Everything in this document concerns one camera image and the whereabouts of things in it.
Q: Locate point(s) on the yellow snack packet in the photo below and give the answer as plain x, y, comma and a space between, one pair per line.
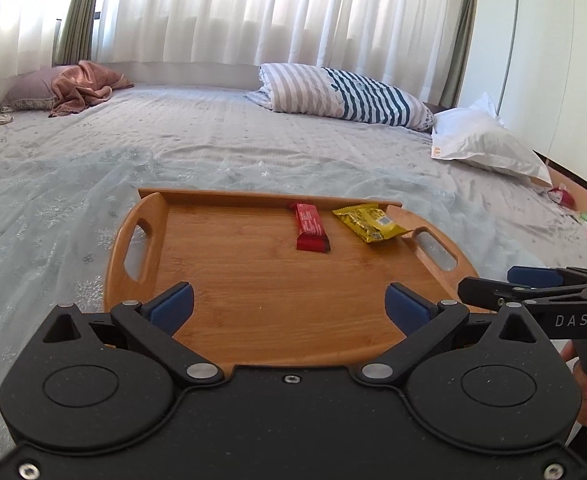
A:
371, 222

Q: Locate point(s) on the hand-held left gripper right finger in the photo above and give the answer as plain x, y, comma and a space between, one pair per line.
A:
406, 310

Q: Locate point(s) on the green curtain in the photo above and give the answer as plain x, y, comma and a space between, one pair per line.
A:
76, 15
461, 35

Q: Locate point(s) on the green toy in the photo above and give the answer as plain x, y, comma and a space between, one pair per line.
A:
584, 218

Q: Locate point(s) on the purple pillow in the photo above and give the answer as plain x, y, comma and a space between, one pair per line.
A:
28, 90

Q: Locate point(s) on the striped pillow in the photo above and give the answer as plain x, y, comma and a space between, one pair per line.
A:
343, 92

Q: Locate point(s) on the pink crumpled cloth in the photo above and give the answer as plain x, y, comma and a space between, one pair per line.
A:
83, 85

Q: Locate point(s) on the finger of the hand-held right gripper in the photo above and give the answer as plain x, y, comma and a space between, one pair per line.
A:
533, 276
478, 291

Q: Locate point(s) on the white sheer curtain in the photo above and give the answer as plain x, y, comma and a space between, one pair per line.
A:
13, 15
273, 10

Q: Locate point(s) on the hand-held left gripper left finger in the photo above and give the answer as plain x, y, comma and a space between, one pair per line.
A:
171, 310

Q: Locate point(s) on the red snack bar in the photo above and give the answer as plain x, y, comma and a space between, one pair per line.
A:
309, 225

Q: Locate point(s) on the small round white object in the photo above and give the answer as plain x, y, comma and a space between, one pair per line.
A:
1, 120

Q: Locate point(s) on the white wardrobe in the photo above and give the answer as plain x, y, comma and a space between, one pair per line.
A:
548, 50

